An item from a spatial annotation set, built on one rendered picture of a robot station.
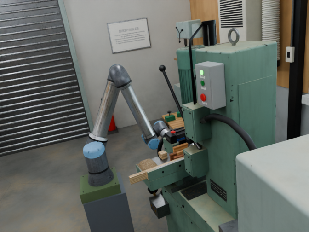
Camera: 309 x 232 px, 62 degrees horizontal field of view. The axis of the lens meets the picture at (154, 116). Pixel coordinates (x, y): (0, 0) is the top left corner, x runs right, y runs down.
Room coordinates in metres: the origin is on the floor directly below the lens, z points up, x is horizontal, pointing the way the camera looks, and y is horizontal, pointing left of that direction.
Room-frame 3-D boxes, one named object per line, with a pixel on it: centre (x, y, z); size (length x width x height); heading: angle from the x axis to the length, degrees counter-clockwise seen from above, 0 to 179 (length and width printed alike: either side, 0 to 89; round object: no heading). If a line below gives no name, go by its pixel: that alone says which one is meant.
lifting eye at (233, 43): (1.02, -0.34, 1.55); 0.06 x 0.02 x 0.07; 21
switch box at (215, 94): (0.94, -0.22, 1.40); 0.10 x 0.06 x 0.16; 21
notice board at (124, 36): (4.28, 0.19, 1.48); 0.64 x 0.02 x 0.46; 103
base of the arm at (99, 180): (1.67, 0.46, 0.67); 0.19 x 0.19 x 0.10
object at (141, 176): (1.24, -0.11, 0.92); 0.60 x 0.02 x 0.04; 111
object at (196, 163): (1.06, -0.16, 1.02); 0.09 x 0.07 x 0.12; 111
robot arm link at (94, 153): (1.68, 0.46, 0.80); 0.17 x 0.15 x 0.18; 11
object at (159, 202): (1.33, 0.06, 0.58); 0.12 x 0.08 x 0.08; 21
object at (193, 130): (1.03, -0.17, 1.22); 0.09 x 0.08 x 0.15; 21
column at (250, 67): (1.02, -0.35, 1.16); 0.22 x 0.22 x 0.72; 21
